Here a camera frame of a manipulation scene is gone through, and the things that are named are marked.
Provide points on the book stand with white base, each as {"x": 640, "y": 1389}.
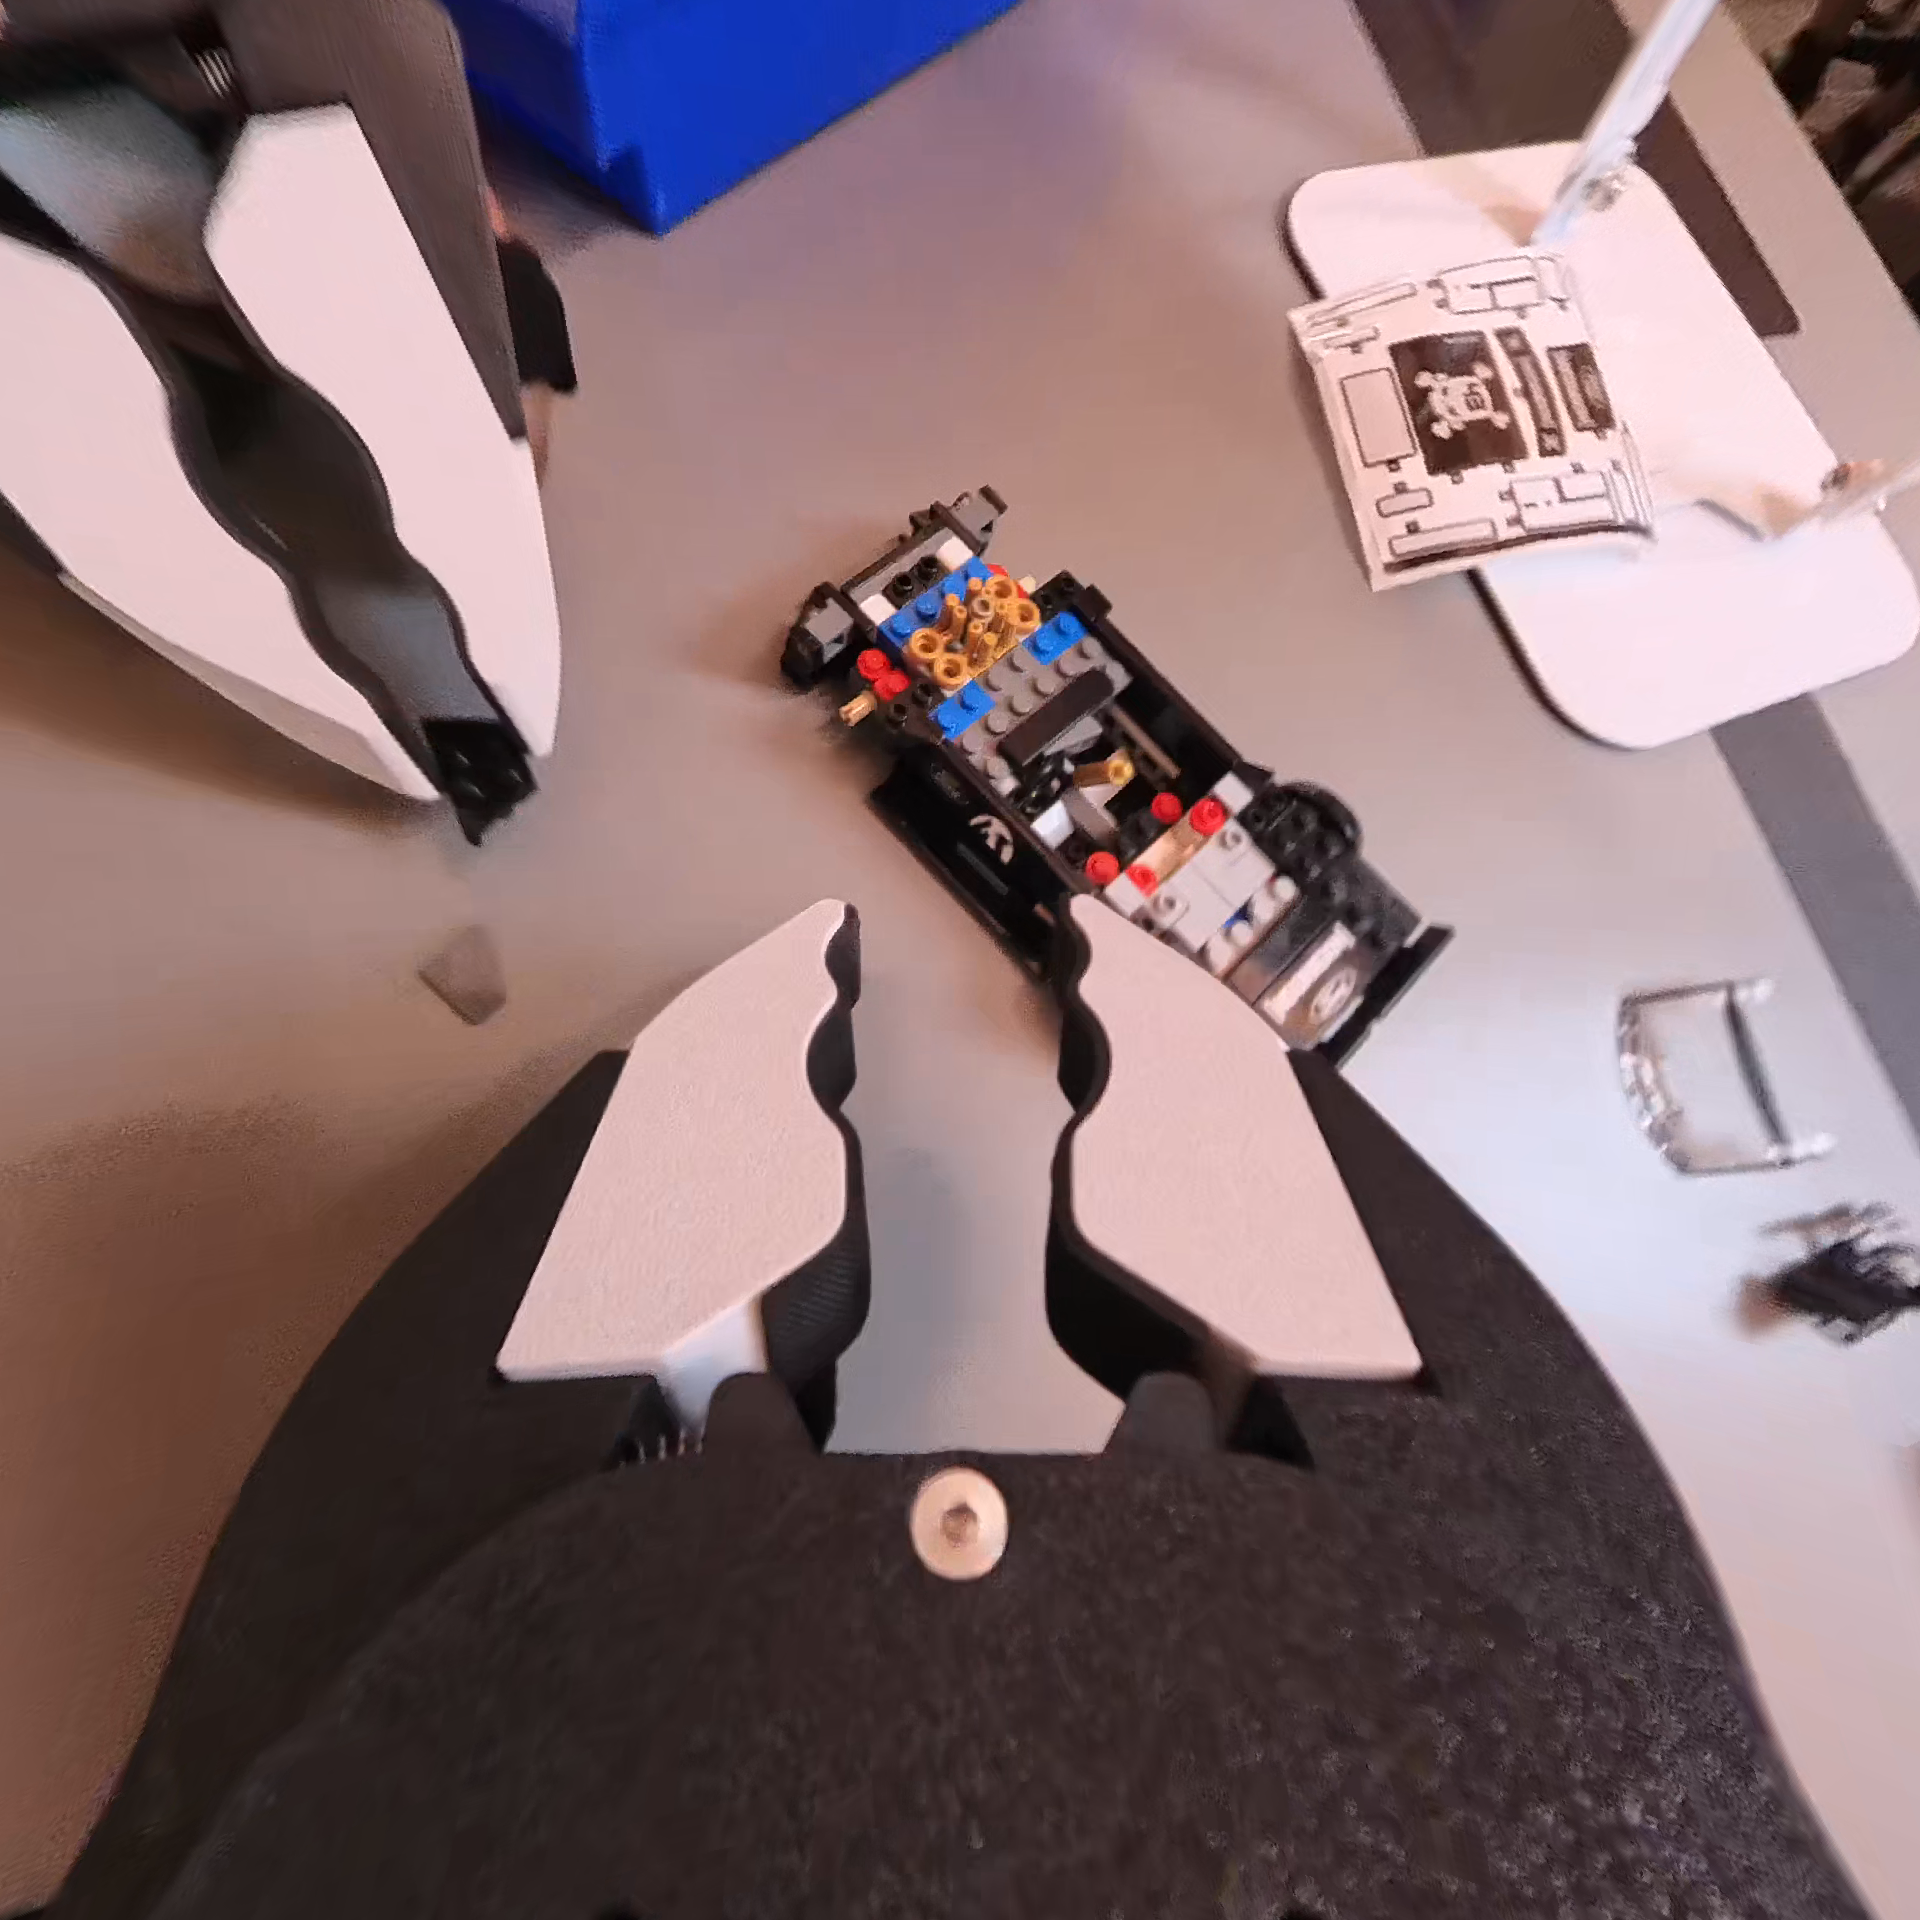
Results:
{"x": 1697, "y": 631}

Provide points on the black lego panel piece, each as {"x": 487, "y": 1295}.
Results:
{"x": 1847, "y": 1282}

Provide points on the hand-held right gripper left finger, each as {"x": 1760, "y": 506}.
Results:
{"x": 705, "y": 1184}

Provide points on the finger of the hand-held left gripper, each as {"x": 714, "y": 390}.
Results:
{"x": 92, "y": 451}
{"x": 376, "y": 344}

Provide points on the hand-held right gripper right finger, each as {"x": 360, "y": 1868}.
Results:
{"x": 1246, "y": 1184}

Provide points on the partly built lego car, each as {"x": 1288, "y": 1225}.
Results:
{"x": 1050, "y": 719}

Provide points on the black and white sticker sheet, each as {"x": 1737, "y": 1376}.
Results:
{"x": 1470, "y": 435}

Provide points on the transparent lego windshield piece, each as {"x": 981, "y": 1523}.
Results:
{"x": 1665, "y": 1080}

